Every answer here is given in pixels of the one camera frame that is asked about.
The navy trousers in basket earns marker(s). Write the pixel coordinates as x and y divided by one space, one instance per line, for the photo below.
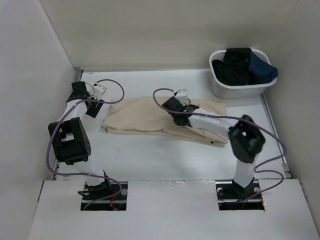
259 71

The white laundry basket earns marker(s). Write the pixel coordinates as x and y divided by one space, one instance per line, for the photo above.
226 92

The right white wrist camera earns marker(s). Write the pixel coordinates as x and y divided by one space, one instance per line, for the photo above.
182 96

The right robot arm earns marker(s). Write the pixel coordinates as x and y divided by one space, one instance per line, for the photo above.
246 140

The beige trousers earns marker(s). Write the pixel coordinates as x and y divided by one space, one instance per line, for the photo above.
142 116

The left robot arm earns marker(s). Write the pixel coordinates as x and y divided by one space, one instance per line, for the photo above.
71 144

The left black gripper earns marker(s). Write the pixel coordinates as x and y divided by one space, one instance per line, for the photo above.
93 112

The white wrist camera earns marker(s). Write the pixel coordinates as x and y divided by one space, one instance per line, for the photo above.
99 91
182 96

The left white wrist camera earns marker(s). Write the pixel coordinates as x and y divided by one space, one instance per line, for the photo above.
99 91

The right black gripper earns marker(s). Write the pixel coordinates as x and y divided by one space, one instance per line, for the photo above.
186 106

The black trousers in basket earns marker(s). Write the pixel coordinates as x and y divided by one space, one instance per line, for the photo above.
233 70

